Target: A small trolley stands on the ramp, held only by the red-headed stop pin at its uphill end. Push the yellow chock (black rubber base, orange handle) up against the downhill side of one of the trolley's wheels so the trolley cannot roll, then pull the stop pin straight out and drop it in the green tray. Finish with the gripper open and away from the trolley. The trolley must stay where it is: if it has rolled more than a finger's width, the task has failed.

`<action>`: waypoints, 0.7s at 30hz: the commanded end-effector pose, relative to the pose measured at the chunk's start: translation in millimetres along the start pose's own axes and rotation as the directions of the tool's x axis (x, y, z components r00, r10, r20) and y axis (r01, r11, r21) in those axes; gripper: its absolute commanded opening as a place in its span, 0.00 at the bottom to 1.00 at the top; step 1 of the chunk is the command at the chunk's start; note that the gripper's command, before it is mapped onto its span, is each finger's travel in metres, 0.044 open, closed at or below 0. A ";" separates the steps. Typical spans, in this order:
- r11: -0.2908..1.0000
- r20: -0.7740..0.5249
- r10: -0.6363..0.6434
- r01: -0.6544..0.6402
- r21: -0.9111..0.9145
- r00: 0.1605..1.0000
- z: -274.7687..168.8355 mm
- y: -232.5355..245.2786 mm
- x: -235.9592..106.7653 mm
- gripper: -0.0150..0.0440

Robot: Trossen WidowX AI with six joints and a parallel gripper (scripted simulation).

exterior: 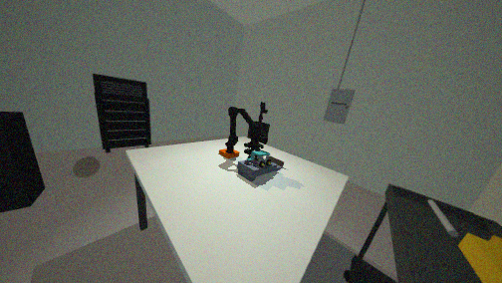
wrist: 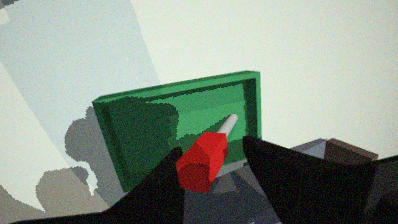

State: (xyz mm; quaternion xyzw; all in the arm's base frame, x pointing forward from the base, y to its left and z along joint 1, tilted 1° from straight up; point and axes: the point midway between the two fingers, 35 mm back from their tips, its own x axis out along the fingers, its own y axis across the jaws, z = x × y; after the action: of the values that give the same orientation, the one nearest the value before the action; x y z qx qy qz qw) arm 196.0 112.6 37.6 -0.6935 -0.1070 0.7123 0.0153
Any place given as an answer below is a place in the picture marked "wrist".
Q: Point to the green tray rim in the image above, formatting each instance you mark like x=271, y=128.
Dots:
x=130, y=181

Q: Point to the red-headed pin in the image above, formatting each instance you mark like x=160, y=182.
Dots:
x=199, y=166

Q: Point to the green tray floor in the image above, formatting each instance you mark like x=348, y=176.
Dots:
x=148, y=129

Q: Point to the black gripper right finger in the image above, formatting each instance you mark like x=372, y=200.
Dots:
x=304, y=189

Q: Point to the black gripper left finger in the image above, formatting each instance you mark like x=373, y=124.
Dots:
x=157, y=199

